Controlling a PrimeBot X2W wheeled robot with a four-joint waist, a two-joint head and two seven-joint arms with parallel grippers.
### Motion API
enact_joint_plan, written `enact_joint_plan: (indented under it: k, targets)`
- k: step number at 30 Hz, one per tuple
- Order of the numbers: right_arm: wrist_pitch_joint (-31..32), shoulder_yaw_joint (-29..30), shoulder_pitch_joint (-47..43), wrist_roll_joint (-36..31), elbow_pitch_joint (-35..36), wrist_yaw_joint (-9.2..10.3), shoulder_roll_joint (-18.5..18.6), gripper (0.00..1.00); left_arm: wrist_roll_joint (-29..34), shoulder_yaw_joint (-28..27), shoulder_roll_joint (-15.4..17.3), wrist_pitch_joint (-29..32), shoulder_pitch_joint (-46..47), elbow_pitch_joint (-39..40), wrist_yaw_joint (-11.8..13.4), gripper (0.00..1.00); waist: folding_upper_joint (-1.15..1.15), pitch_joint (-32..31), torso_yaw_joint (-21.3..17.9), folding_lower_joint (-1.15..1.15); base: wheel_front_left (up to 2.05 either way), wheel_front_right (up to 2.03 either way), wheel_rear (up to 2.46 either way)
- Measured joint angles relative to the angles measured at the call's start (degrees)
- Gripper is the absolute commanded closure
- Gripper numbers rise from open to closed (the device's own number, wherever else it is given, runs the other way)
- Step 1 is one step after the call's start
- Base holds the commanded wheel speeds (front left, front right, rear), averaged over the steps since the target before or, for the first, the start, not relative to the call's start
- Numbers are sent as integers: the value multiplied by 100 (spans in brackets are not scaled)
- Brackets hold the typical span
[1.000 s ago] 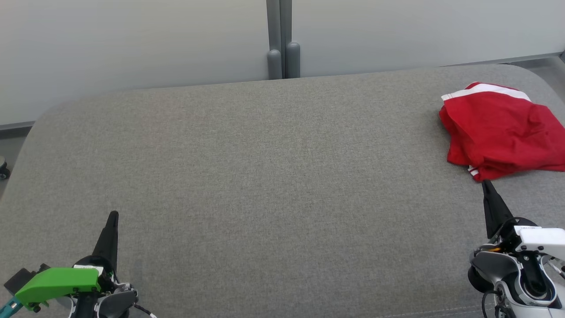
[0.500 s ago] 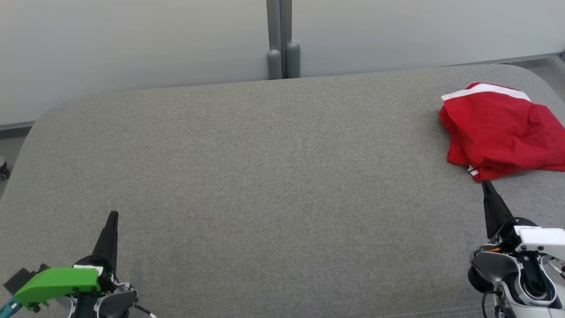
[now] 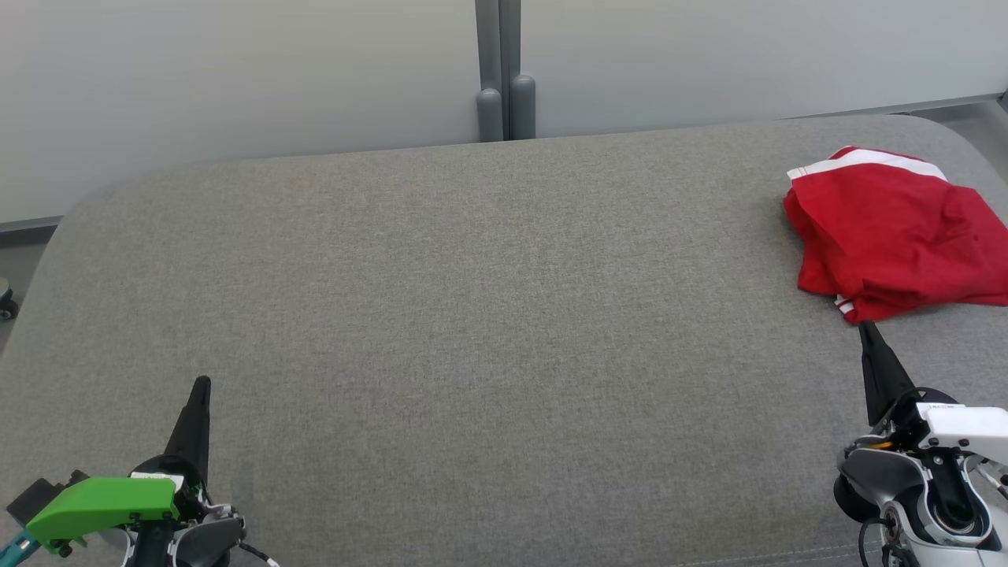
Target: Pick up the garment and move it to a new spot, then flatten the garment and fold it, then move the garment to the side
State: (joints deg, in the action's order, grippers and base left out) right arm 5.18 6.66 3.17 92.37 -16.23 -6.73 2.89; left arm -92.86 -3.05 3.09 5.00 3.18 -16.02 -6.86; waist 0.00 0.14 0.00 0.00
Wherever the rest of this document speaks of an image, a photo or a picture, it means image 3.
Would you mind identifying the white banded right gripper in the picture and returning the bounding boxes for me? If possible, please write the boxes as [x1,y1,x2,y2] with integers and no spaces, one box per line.
[857,321,1008,452]

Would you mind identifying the red shorts with white stripe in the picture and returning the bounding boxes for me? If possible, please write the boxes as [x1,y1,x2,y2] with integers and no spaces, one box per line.
[783,146,1008,312]

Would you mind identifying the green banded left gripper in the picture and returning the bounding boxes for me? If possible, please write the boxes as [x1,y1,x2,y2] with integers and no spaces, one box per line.
[26,376,213,567]

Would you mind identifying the red Bulls 23 jersey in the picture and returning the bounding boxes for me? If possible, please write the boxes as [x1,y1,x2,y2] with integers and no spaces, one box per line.
[799,268,1008,324]

